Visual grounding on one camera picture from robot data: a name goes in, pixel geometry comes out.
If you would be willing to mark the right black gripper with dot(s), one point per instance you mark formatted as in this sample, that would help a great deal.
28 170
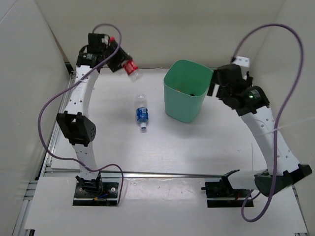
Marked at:
214 81

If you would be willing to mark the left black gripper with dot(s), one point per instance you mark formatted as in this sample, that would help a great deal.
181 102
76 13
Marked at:
120 55

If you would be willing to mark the red label plastic bottle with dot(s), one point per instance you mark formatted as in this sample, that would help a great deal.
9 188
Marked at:
131 69

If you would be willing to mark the blue label plastic bottle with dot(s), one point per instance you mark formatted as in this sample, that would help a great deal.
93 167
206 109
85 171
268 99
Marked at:
141 106

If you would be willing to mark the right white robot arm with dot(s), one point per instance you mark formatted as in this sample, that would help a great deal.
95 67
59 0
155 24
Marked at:
253 107

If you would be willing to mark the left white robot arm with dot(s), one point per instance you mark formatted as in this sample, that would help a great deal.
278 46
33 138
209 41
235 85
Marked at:
74 122

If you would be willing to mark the green plastic bin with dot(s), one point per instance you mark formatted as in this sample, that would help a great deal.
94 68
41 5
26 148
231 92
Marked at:
188 77

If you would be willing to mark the white zip tie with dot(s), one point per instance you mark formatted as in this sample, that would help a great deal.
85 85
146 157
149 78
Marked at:
294 124

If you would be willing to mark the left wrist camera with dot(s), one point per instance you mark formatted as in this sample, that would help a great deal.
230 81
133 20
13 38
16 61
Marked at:
106 39

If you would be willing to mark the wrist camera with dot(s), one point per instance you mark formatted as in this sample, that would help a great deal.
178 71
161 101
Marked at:
106 39
241 61

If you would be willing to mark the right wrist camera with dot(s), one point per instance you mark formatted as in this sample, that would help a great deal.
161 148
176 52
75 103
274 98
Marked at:
241 61

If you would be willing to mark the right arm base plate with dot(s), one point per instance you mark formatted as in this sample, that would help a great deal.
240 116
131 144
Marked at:
229 194

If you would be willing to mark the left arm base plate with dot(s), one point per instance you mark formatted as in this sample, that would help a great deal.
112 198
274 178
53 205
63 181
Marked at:
107 196

